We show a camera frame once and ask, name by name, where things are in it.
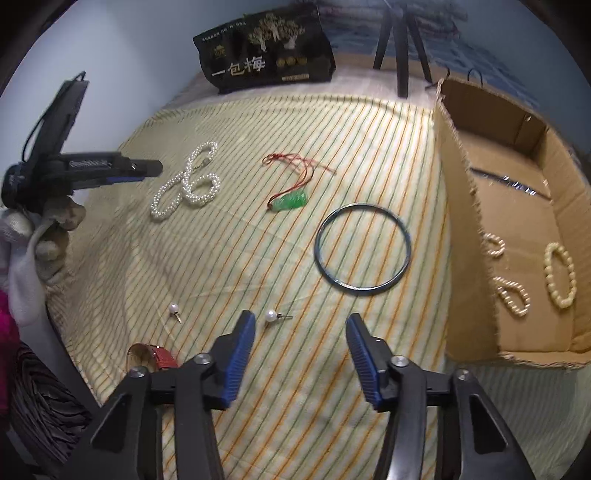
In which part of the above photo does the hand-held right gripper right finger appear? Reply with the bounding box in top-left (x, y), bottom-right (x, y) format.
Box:
top-left (346, 313), bottom-right (537, 480)

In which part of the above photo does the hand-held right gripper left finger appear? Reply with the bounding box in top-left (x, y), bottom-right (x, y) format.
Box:
top-left (59, 311), bottom-right (257, 480)

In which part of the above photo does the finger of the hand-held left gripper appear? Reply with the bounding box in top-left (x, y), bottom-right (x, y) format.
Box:
top-left (99, 155), bottom-right (164, 184)

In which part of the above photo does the white pearl necklace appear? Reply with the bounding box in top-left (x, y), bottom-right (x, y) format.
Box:
top-left (150, 141), bottom-right (221, 220)

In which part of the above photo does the red strap wristwatch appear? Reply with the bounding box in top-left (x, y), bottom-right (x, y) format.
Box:
top-left (126, 343), bottom-right (180, 374)

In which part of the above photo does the blue metal bangle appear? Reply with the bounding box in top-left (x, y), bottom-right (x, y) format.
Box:
top-left (314, 202), bottom-right (412, 294)

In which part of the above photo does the green jade pendant red cord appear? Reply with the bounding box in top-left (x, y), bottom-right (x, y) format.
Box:
top-left (262, 152), bottom-right (338, 213)

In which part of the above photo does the cardboard box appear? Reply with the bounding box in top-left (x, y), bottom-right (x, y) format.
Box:
top-left (434, 76), bottom-right (591, 370)

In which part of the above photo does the person's left hand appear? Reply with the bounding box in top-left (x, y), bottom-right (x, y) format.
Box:
top-left (0, 195), bottom-right (88, 296)

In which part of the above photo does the striped yellow cloth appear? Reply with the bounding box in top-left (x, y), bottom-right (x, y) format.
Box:
top-left (44, 54), bottom-right (583, 480)

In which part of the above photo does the pink cloth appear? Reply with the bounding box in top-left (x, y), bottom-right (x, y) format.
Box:
top-left (0, 291), bottom-right (20, 361)

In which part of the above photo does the black printed bag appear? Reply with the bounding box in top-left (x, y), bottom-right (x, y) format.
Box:
top-left (192, 4), bottom-right (337, 95)

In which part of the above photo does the dark pleated fabric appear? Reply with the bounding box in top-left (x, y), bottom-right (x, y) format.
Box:
top-left (8, 340), bottom-right (95, 467)

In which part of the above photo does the thin dark stick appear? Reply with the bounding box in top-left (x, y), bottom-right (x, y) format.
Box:
top-left (468, 168), bottom-right (552, 201)

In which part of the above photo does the black tripod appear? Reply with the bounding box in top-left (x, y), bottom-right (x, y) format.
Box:
top-left (372, 0), bottom-right (434, 99)

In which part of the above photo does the cream bead bracelet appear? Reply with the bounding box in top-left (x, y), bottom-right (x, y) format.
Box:
top-left (493, 276), bottom-right (531, 317)
top-left (543, 242), bottom-right (578, 309)
top-left (481, 232), bottom-right (505, 259)

